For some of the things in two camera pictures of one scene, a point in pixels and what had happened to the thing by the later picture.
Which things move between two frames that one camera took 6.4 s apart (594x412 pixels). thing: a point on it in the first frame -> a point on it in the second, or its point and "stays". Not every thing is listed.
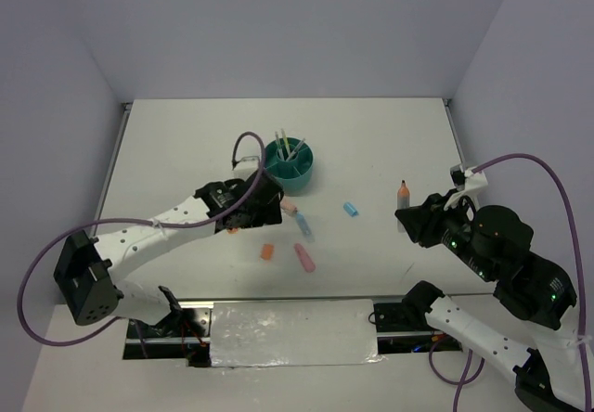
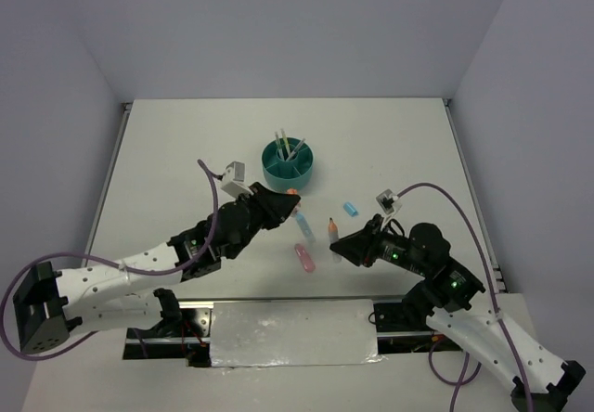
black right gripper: [419, 221] -> [361, 247]
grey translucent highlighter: [403, 202] -> [333, 237]
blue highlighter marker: [304, 227] stays
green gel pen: [279, 150] stays
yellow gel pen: [286, 140] stays
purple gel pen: [296, 149] stays
